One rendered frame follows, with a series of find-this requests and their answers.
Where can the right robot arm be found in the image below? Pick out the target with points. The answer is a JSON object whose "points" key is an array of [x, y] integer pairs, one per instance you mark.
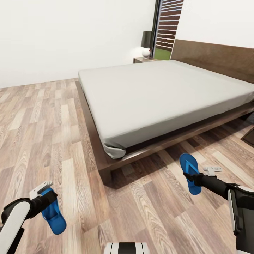
{"points": [[241, 205]]}

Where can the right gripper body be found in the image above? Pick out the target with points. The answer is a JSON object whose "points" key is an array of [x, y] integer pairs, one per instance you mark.
{"points": [[201, 180]]}

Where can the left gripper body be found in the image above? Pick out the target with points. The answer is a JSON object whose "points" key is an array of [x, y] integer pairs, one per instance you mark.
{"points": [[46, 200]]}

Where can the sandal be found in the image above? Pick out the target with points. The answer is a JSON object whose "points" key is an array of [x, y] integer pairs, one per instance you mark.
{"points": [[189, 165], [53, 216]]}

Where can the table lamp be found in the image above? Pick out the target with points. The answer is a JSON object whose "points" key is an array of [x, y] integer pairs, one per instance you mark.
{"points": [[147, 43]]}

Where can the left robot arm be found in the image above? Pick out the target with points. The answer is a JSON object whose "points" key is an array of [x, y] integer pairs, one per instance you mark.
{"points": [[18, 211]]}

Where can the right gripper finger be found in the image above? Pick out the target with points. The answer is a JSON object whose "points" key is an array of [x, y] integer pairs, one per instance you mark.
{"points": [[189, 176]]}

